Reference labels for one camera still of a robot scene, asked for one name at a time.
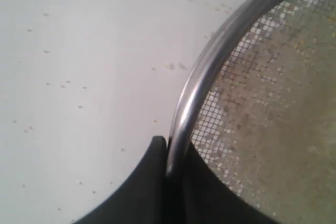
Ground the round stainless steel sieve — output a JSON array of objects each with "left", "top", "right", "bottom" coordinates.
[{"left": 166, "top": 0, "right": 335, "bottom": 223}]

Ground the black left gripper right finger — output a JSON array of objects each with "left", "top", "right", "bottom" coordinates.
[{"left": 167, "top": 144, "right": 277, "bottom": 224}]

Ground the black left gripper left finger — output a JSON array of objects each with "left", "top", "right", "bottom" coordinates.
[{"left": 76, "top": 136, "right": 167, "bottom": 224}]

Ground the pale yellow grain pile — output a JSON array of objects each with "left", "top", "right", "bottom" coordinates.
[{"left": 223, "top": 24, "right": 336, "bottom": 224}]

